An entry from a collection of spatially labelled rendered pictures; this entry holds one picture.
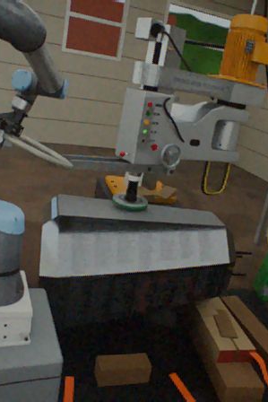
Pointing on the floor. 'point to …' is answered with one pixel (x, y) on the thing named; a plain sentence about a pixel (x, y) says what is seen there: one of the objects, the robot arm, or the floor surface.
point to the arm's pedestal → (26, 362)
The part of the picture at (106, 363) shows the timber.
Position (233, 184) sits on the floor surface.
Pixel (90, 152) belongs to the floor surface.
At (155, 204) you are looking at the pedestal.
